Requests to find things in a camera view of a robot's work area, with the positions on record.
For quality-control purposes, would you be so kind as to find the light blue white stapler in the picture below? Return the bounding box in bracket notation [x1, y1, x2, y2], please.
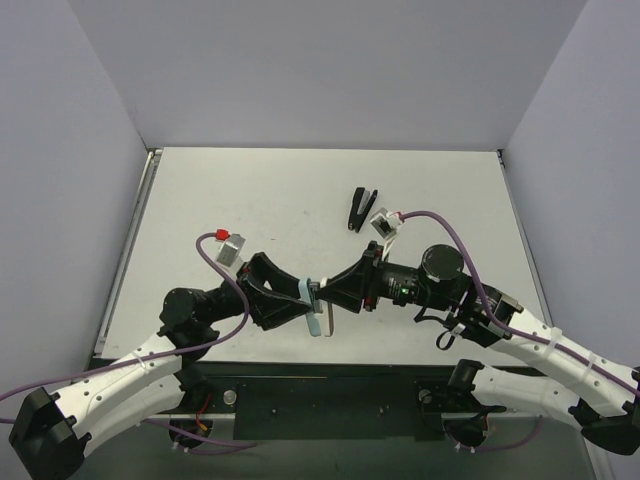
[298, 277, 335, 338]

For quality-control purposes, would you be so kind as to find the black stapler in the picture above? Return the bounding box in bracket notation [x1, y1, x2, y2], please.
[347, 187, 378, 233]

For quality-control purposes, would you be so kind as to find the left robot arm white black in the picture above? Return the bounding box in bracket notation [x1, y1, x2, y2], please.
[9, 254, 314, 479]

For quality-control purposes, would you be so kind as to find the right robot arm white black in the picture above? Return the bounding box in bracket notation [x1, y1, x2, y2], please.
[314, 242, 639, 455]

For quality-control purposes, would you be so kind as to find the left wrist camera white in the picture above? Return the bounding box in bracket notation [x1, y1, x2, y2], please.
[215, 234, 246, 269]

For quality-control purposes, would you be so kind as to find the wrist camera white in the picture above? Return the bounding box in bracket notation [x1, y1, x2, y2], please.
[369, 208, 404, 241]
[215, 234, 246, 269]

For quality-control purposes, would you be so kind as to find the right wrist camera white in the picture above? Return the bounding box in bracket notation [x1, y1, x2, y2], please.
[369, 208, 404, 241]

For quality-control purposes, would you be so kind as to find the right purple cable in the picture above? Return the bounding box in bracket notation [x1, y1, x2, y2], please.
[399, 209, 640, 454]

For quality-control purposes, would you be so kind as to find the purple cable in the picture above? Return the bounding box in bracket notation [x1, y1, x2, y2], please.
[0, 232, 261, 456]
[399, 209, 640, 454]

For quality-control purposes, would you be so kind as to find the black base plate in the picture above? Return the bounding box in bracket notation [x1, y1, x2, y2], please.
[144, 360, 511, 442]

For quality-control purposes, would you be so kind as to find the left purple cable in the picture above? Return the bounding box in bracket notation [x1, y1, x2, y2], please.
[0, 232, 261, 456]

